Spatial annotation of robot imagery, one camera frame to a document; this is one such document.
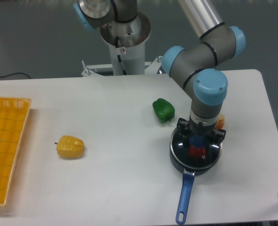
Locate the toasted bread piece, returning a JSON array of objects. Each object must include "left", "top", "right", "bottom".
[{"left": 215, "top": 114, "right": 225, "bottom": 130}]

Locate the yellow bell pepper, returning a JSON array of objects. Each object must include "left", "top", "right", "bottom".
[{"left": 56, "top": 135, "right": 84, "bottom": 159}]

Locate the glass pot lid blue knob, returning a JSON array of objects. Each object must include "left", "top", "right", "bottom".
[{"left": 170, "top": 128, "right": 223, "bottom": 168}]

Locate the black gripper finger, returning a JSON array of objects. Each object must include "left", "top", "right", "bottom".
[
  {"left": 213, "top": 129, "right": 226, "bottom": 143},
  {"left": 177, "top": 118, "right": 190, "bottom": 137}
]

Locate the black floor cable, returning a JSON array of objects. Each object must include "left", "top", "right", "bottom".
[{"left": 0, "top": 72, "right": 32, "bottom": 79}]

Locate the yellow woven basket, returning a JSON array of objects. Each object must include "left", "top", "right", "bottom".
[{"left": 0, "top": 97, "right": 32, "bottom": 206}]

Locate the red bell pepper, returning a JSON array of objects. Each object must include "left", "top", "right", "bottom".
[{"left": 187, "top": 145, "right": 206, "bottom": 158}]

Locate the dark pot blue handle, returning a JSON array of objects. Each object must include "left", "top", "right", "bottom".
[{"left": 170, "top": 140, "right": 210, "bottom": 225}]

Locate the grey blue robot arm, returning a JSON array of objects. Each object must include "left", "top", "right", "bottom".
[{"left": 74, "top": 0, "right": 246, "bottom": 143}]

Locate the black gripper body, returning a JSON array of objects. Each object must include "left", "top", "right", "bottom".
[{"left": 187, "top": 120, "right": 216, "bottom": 141}]

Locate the green bell pepper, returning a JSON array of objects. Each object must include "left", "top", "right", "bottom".
[{"left": 152, "top": 98, "right": 175, "bottom": 123}]

